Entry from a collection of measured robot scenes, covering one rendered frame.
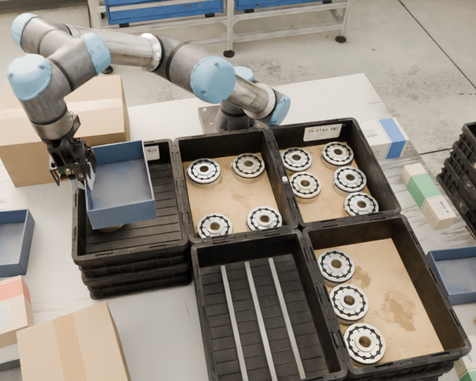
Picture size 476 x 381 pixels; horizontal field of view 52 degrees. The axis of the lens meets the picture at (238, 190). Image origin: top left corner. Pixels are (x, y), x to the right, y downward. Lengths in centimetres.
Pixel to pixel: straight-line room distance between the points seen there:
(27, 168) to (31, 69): 85
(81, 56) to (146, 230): 62
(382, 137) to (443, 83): 178
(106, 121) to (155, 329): 69
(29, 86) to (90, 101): 83
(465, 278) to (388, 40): 247
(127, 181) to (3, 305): 50
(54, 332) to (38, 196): 61
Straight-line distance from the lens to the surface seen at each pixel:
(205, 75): 123
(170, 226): 144
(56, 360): 127
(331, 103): 205
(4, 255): 166
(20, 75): 93
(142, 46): 126
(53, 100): 96
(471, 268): 168
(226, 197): 149
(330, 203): 152
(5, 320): 146
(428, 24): 412
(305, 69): 339
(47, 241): 165
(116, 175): 126
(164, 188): 153
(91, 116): 169
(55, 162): 104
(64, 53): 99
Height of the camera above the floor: 200
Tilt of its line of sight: 51 degrees down
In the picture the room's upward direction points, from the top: 3 degrees clockwise
